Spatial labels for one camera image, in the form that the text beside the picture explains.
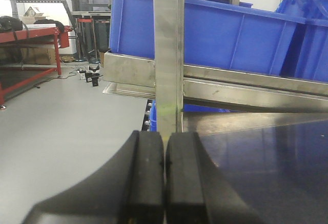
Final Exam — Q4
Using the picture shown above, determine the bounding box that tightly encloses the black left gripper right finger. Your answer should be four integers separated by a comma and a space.
166, 132, 264, 223

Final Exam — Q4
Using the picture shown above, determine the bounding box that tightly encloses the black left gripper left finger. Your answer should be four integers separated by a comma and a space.
23, 131, 164, 223

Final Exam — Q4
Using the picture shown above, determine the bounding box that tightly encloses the stainless steel shelf rack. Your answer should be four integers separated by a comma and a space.
104, 0, 327, 134

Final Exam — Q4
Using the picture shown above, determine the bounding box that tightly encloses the black device on floor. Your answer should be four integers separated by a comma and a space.
85, 65, 100, 87

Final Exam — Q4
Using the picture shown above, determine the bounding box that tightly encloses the blue plastic bin left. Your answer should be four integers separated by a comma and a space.
109, 0, 327, 82

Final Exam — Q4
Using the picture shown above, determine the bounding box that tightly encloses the red metal workbench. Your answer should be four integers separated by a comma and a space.
1, 25, 73, 110

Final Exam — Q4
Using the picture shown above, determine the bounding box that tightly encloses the black bag on workbench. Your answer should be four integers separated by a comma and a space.
0, 16, 23, 33

